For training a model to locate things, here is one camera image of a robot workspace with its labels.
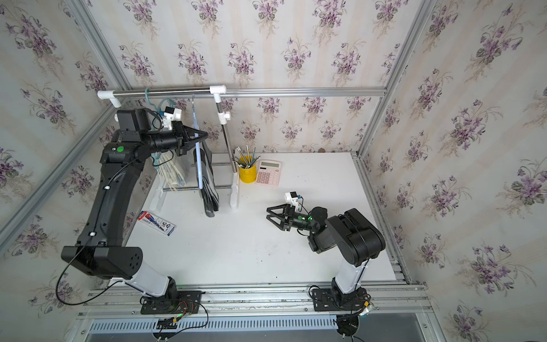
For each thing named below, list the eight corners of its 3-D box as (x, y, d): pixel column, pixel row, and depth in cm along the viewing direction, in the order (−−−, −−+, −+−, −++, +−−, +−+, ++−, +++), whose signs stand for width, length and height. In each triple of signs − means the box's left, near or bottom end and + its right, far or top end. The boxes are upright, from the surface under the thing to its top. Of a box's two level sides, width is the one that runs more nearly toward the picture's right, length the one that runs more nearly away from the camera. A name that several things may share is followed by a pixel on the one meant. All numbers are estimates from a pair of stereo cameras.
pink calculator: (255, 186, 108) (255, 182, 105) (257, 164, 118) (256, 159, 115) (281, 187, 108) (281, 182, 105) (280, 164, 118) (280, 160, 116)
